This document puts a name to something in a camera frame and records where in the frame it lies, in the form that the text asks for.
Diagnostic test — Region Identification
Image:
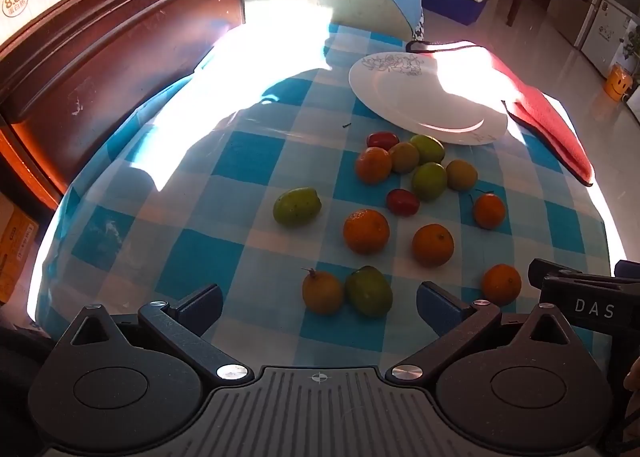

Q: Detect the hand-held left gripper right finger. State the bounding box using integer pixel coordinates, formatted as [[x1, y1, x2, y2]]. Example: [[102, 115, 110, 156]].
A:
[[386, 281, 590, 384]]

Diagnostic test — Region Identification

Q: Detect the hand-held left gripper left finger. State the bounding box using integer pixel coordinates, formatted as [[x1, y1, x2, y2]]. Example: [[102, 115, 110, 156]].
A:
[[64, 284, 252, 385]]

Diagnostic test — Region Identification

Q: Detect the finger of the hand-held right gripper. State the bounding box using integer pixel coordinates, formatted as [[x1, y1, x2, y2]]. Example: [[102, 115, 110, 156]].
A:
[[528, 259, 568, 290]]

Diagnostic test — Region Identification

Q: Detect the brownish green jujube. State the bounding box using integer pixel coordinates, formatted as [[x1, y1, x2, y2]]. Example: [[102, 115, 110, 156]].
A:
[[445, 159, 479, 191], [389, 142, 420, 174]]

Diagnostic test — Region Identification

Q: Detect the white plate with flower drawing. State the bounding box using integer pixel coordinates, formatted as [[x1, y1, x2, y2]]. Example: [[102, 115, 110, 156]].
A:
[[348, 51, 509, 146]]

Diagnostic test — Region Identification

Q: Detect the person's right hand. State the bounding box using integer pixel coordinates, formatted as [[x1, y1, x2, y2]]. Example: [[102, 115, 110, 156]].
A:
[[623, 356, 640, 391]]

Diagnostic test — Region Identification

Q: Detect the red cherry tomato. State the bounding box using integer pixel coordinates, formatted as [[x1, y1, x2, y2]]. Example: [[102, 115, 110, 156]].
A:
[[366, 131, 400, 150], [386, 189, 420, 216]]

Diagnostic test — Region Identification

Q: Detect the brown jujube with stem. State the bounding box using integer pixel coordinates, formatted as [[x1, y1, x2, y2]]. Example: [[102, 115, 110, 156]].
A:
[[301, 268, 345, 315]]

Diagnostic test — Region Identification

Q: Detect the red fleece cloth black trim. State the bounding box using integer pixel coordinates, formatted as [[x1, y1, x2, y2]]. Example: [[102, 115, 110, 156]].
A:
[[405, 40, 596, 188]]

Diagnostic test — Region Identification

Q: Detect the blue white checkered tablecloth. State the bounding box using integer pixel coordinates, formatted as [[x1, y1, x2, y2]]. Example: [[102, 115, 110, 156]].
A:
[[27, 22, 632, 355]]

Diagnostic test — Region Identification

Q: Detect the brown cardboard box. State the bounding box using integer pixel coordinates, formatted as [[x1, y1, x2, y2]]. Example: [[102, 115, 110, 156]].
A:
[[0, 192, 41, 306]]

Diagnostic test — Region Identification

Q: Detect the orange smiley face pot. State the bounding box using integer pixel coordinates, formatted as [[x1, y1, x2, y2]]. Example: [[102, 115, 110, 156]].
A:
[[603, 63, 632, 100]]

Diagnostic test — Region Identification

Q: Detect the green potted plant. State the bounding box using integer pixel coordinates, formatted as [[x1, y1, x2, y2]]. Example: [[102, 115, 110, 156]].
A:
[[620, 22, 640, 68]]

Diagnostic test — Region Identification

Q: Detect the white chest freezer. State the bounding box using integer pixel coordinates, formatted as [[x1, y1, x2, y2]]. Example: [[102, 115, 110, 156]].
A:
[[580, 0, 640, 70]]

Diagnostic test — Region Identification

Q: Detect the dark wooden headboard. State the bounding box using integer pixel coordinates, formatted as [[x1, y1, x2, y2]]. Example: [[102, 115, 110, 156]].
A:
[[0, 0, 251, 212]]

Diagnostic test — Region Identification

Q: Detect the blue plastic bin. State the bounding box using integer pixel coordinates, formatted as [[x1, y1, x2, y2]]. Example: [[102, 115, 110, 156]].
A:
[[422, 0, 493, 26]]

